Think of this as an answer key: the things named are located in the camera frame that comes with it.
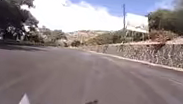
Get dry hillside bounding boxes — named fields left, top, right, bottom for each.
left=63, top=25, right=123, bottom=52

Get grey asphalt road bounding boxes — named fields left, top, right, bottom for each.
left=0, top=39, right=183, bottom=104

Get low green bushes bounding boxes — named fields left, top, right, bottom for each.
left=34, top=25, right=70, bottom=48

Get utility pole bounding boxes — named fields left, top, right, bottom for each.
left=118, top=3, right=129, bottom=31

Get pale kerb strip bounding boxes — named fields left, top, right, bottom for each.
left=84, top=49, right=183, bottom=73

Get bushes on slope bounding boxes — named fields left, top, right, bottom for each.
left=145, top=0, right=183, bottom=37

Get stone retaining wall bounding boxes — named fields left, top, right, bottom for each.
left=78, top=29, right=183, bottom=71

